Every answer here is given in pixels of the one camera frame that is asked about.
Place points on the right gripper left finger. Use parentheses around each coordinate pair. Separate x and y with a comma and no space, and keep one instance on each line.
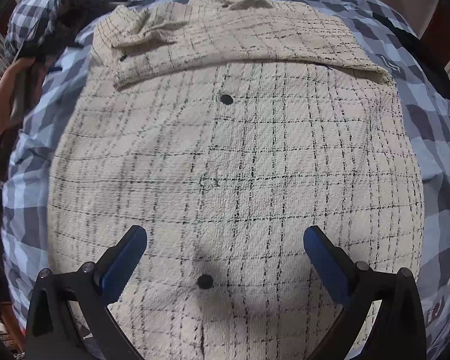
(51,330)

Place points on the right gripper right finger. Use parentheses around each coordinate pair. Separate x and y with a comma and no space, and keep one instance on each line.
(398,331)

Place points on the cream plaid tweed jacket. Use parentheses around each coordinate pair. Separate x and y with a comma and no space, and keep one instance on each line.
(225,128)

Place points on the black clothing pile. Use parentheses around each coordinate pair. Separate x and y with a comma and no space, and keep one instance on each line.
(433,70)

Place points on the person's left hand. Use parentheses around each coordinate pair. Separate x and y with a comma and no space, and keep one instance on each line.
(7,84)

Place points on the blue checkered bed sheet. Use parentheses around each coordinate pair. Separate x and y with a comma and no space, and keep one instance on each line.
(426,117)

